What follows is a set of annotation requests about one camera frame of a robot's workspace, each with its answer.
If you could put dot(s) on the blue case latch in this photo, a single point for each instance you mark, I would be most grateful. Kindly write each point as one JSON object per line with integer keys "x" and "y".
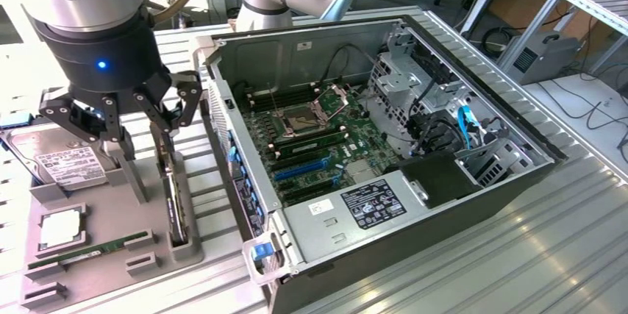
{"x": 260, "y": 251}

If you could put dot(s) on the green graphics card black cooler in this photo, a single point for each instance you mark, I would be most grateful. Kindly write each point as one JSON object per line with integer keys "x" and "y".
{"x": 172, "y": 189}

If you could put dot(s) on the silver power supply unit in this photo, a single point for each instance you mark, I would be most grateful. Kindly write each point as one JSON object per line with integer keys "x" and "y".
{"x": 324, "y": 233}

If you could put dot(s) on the black plastic air shroud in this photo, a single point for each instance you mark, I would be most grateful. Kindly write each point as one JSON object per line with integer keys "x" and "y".
{"x": 432, "y": 178}

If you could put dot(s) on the silver CPU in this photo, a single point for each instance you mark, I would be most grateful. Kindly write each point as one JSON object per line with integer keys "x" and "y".
{"x": 60, "y": 227}

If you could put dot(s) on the blue expansion slot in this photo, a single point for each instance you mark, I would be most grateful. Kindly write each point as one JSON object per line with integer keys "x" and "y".
{"x": 299, "y": 171}

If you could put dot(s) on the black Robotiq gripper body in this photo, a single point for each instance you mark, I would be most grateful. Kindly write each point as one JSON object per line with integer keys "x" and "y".
{"x": 103, "y": 56}

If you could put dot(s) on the hard disk blue carrier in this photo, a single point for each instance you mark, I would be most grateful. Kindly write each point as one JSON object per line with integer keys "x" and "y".
{"x": 53, "y": 148}

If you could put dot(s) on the CPU socket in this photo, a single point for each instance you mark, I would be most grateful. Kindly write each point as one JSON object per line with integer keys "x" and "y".
{"x": 299, "y": 121}

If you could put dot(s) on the silver chipset heatsink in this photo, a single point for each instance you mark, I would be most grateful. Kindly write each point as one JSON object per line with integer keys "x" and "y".
{"x": 360, "y": 171}

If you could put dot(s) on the green Dell motherboard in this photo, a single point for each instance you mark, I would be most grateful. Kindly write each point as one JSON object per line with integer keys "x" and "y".
{"x": 363, "y": 134}

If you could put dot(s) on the black open PC case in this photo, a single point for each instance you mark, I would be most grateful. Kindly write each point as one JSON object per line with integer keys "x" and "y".
{"x": 441, "y": 240}

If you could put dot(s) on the silver socket cover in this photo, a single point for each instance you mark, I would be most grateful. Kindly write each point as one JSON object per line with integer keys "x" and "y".
{"x": 336, "y": 99}

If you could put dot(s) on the thin metal locking lever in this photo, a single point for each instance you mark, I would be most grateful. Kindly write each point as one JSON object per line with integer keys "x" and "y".
{"x": 273, "y": 97}

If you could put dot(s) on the grey computer tower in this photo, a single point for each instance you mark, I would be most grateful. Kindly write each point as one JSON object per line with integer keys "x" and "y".
{"x": 549, "y": 58}

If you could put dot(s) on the silver perforated drive cage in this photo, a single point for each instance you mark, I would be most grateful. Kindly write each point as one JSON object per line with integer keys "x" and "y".
{"x": 389, "y": 128}

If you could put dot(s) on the silver disk bay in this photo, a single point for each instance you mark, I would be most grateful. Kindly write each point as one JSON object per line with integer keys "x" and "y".
{"x": 491, "y": 170}

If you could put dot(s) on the green RAM stick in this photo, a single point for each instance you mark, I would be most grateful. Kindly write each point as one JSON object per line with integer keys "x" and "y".
{"x": 304, "y": 149}
{"x": 97, "y": 249}

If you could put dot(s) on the grey parts rack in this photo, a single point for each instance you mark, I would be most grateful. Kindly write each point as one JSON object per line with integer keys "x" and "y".
{"x": 97, "y": 218}

